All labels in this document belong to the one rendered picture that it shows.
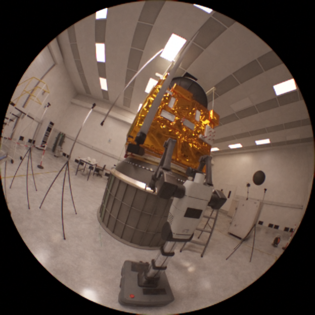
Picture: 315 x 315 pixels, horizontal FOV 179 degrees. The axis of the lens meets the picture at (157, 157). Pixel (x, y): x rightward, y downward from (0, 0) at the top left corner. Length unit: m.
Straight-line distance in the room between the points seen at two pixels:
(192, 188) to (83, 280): 1.54
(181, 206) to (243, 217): 3.80
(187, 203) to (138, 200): 1.17
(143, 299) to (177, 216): 0.99
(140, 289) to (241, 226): 3.77
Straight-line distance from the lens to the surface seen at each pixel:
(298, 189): 8.30
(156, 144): 1.87
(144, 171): 1.80
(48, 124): 7.70
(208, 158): 1.11
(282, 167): 8.48
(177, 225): 0.70
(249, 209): 4.25
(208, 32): 3.83
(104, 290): 1.51
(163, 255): 0.92
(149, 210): 1.74
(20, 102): 7.02
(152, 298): 1.31
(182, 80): 3.60
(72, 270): 1.60
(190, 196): 0.65
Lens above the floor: 1.44
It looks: 10 degrees up
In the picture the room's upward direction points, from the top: 19 degrees clockwise
